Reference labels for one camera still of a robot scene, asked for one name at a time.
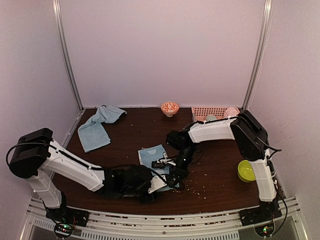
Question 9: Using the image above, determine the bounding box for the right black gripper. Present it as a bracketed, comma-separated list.
[169, 143, 197, 188]

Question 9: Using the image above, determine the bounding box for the blue polka dot towel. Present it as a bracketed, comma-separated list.
[138, 144, 173, 193]

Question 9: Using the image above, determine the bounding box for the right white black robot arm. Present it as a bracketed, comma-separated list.
[166, 110, 280, 221]

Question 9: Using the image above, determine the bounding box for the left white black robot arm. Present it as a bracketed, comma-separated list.
[5, 128, 166, 222]

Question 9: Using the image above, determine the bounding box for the pink plastic basket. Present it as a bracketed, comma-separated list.
[191, 106, 229, 122]

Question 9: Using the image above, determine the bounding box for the orange patterned ceramic bowl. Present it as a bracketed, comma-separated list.
[160, 101, 180, 117]

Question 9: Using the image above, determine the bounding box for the grey rolled towel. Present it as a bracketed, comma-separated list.
[205, 114, 217, 122]

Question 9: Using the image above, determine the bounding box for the pink rolled towel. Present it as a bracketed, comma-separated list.
[223, 107, 240, 118]

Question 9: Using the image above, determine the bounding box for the plain light blue towel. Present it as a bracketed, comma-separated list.
[77, 105, 127, 153]

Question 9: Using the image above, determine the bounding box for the lime green bowl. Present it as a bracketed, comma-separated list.
[237, 160, 256, 183]

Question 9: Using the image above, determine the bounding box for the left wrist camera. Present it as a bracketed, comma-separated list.
[148, 175, 167, 194]

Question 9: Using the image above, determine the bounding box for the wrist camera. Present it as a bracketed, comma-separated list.
[148, 175, 167, 194]
[151, 158, 176, 169]

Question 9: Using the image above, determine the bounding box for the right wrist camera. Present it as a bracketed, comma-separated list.
[151, 158, 176, 169]

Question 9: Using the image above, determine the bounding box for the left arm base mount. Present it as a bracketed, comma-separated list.
[46, 207, 90, 227]

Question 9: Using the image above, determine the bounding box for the front aluminium rail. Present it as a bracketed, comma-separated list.
[26, 197, 301, 240]

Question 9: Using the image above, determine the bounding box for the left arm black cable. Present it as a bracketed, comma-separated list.
[6, 142, 166, 181]

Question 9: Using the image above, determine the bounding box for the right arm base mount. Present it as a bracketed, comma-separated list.
[239, 206, 282, 227]

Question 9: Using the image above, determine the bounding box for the right aluminium frame post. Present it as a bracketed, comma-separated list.
[241, 0, 273, 110]

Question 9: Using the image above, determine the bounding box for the aluminium frame post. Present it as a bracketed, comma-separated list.
[52, 0, 84, 111]
[241, 0, 273, 110]

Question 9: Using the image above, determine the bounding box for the left aluminium frame post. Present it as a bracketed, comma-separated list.
[52, 0, 84, 111]

